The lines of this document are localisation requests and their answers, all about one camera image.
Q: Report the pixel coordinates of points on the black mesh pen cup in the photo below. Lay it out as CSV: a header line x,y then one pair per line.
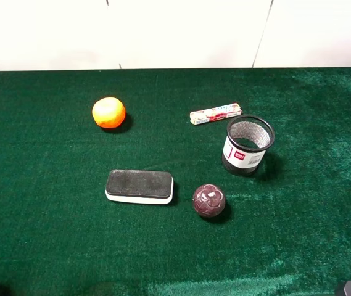
x,y
248,137

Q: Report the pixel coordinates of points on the orange mandarin fruit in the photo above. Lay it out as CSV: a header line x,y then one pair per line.
x,y
108,112

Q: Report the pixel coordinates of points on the black white board eraser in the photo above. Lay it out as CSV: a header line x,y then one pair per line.
x,y
140,187

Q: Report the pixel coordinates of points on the white red candy stick pack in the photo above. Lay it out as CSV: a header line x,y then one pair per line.
x,y
214,114

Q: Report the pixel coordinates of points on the green velvet tablecloth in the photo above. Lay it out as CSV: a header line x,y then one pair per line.
x,y
285,229

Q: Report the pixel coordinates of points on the dark red carved ball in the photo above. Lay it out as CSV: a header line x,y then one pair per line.
x,y
208,200

